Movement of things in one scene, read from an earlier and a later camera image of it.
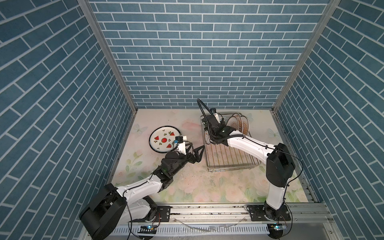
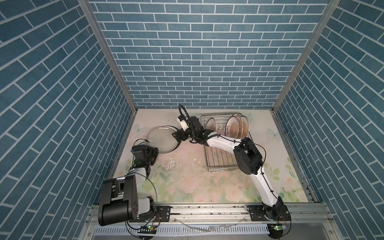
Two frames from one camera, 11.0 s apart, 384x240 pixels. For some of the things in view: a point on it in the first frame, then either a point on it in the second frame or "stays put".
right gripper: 223,125 -> 181,133
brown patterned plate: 245,125 stays put
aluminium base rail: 297,220 stays put
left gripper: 195,158 -> 154,151
